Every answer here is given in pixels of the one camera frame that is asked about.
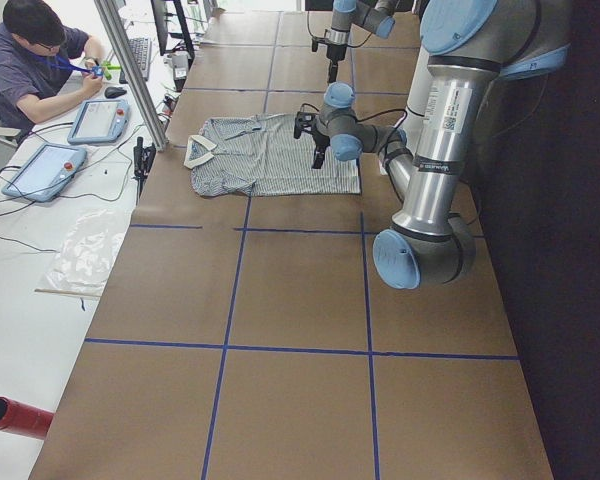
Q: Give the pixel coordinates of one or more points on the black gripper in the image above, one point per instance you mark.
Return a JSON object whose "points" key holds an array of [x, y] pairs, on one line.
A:
{"points": [[321, 138], [334, 52]]}

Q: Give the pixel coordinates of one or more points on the striped polo shirt white collar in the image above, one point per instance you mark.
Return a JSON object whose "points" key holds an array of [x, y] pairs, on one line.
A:
{"points": [[258, 156]]}

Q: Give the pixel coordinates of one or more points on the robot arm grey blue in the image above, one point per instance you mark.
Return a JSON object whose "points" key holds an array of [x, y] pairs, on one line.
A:
{"points": [[376, 19], [466, 46]]}

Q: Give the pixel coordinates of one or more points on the black clamp tool on edge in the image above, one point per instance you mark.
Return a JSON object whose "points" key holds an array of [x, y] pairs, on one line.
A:
{"points": [[143, 157]]}

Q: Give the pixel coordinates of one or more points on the black monitor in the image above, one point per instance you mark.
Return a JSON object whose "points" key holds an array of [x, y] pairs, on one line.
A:
{"points": [[162, 11]]}

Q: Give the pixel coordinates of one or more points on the black keyboard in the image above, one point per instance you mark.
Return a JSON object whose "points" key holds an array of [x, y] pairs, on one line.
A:
{"points": [[141, 49]]}

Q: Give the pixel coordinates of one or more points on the black computer mouse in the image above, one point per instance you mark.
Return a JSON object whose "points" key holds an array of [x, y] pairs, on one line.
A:
{"points": [[113, 92]]}

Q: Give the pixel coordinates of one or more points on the blue teach pendant far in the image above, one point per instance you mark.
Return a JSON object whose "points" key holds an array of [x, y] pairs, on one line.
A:
{"points": [[99, 122]]}

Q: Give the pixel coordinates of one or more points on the blue teach pendant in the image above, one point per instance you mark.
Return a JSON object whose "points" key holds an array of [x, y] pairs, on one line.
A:
{"points": [[99, 122], [46, 173]]}

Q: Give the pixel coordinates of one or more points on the clear plastic bag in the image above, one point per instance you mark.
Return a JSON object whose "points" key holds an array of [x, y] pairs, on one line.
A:
{"points": [[87, 255]]}

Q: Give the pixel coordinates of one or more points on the blue teach pendant near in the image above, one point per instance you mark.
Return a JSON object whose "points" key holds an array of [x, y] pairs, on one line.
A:
{"points": [[46, 173]]}

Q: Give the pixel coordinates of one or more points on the seated person in blue shirt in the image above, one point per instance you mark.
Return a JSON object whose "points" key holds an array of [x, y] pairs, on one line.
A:
{"points": [[45, 66]]}

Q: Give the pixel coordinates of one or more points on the red cylinder tube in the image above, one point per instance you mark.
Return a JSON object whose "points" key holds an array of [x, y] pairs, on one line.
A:
{"points": [[22, 419]]}

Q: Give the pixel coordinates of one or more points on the aluminium frame post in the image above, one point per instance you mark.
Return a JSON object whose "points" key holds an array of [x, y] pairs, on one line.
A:
{"points": [[117, 35]]}

